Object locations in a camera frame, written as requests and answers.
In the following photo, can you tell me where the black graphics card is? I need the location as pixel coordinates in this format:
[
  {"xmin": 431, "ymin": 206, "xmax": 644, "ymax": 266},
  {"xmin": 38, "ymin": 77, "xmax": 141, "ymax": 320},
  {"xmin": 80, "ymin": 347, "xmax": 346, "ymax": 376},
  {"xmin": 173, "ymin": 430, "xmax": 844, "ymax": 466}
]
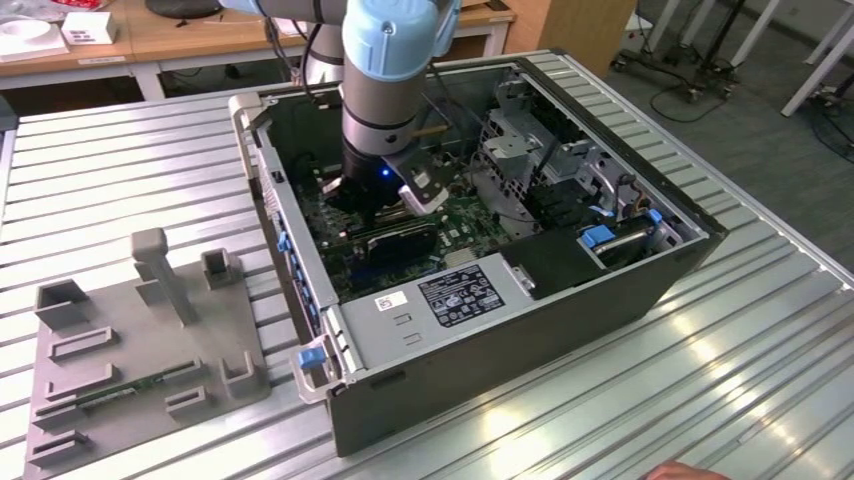
[{"xmin": 362, "ymin": 221, "xmax": 441, "ymax": 275}]

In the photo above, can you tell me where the green motherboard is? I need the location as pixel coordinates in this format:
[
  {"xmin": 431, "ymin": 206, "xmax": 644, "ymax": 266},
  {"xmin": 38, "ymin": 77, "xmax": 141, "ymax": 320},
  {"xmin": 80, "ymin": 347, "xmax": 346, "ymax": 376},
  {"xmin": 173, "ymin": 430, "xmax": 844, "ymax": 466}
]
[{"xmin": 292, "ymin": 149, "xmax": 535, "ymax": 296}]

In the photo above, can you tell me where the silver disk bay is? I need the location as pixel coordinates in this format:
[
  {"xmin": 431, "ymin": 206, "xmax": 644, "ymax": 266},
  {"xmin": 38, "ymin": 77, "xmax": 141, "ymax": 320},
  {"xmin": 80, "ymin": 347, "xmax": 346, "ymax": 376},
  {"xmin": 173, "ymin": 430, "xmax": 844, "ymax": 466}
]
[{"xmin": 476, "ymin": 79, "xmax": 561, "ymax": 224}]

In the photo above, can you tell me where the silver power supply unit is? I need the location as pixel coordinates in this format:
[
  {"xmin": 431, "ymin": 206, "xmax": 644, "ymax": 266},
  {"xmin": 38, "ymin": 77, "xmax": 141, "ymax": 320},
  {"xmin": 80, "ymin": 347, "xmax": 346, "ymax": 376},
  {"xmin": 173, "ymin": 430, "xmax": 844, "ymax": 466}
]
[{"xmin": 324, "ymin": 252, "xmax": 539, "ymax": 375}]

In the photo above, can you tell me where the black plastic shroud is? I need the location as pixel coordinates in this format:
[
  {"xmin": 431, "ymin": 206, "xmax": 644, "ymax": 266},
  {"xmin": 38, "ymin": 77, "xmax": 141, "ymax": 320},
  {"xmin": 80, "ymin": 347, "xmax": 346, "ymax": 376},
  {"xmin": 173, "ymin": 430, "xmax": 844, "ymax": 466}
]
[{"xmin": 497, "ymin": 233, "xmax": 605, "ymax": 301}]

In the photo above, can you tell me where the pale blue teach pendant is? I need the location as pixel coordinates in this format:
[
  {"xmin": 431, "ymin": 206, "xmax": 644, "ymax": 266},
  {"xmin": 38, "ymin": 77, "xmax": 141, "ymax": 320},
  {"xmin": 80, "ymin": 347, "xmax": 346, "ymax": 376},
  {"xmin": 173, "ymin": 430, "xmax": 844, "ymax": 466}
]
[{"xmin": 436, "ymin": 0, "xmax": 463, "ymax": 58}]

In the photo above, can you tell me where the wooden desk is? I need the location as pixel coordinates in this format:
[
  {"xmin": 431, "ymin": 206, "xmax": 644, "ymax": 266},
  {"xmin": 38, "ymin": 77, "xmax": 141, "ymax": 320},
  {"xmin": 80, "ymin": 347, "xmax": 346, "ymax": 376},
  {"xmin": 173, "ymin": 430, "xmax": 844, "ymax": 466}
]
[
  {"xmin": 0, "ymin": 0, "xmax": 165, "ymax": 104},
  {"xmin": 122, "ymin": 0, "xmax": 519, "ymax": 101}
]

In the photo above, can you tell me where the black and grey PC case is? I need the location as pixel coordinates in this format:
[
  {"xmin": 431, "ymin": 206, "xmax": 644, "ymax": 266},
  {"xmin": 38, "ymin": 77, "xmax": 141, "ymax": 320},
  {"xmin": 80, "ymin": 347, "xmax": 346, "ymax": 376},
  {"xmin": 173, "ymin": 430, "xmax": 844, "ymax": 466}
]
[{"xmin": 225, "ymin": 48, "xmax": 731, "ymax": 459}]

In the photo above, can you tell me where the grey parts rack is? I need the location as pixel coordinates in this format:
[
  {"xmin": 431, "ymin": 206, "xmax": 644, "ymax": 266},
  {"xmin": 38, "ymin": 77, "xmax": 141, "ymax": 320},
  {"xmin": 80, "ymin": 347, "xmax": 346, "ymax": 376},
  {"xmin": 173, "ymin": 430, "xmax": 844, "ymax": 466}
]
[{"xmin": 22, "ymin": 227, "xmax": 273, "ymax": 472}]

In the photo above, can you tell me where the black round object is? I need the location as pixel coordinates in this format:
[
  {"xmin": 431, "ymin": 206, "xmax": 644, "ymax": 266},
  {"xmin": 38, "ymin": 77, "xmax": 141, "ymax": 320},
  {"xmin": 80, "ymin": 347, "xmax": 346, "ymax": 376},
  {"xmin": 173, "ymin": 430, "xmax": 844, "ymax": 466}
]
[{"xmin": 144, "ymin": 0, "xmax": 225, "ymax": 18}]

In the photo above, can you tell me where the wooden cabinet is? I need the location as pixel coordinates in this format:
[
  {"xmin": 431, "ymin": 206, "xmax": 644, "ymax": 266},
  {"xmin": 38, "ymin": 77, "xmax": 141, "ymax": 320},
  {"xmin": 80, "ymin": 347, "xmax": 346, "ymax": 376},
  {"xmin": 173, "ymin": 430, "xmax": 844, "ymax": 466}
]
[{"xmin": 537, "ymin": 0, "xmax": 636, "ymax": 80}]

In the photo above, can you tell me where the white labelled box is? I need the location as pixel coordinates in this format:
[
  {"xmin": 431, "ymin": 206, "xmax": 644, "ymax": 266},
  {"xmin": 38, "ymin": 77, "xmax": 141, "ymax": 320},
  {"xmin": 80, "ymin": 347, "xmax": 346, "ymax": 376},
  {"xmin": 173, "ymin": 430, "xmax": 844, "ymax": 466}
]
[{"xmin": 58, "ymin": 11, "xmax": 120, "ymax": 46}]

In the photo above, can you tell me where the green RAM stick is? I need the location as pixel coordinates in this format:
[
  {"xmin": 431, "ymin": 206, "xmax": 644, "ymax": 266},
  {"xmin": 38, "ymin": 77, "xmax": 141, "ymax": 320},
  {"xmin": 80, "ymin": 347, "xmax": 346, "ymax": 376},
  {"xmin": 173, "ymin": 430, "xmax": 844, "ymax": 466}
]
[{"xmin": 73, "ymin": 368, "xmax": 201, "ymax": 415}]

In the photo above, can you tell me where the black rolling stand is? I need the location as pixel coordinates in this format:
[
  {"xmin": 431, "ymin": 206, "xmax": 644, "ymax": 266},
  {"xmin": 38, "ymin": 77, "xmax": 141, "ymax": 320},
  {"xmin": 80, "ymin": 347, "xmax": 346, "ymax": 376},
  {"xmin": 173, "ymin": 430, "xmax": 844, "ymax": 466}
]
[{"xmin": 611, "ymin": 0, "xmax": 745, "ymax": 105}]

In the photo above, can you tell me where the white tray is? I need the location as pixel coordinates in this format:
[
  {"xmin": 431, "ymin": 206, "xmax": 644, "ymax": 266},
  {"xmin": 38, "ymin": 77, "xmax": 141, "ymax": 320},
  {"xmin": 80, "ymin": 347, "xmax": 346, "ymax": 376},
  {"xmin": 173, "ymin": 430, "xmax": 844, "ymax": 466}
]
[{"xmin": 0, "ymin": 19, "xmax": 69, "ymax": 64}]

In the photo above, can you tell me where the white table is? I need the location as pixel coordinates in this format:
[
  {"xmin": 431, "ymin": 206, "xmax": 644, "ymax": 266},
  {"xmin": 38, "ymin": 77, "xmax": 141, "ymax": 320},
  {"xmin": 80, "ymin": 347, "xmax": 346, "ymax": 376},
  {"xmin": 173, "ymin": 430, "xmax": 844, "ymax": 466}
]
[{"xmin": 779, "ymin": 0, "xmax": 854, "ymax": 119}]

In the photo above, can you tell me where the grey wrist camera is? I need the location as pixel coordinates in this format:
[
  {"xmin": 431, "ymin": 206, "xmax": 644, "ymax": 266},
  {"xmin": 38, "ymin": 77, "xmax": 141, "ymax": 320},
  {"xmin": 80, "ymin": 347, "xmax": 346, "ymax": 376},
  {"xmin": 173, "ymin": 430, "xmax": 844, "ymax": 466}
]
[{"xmin": 382, "ymin": 154, "xmax": 447, "ymax": 216}]

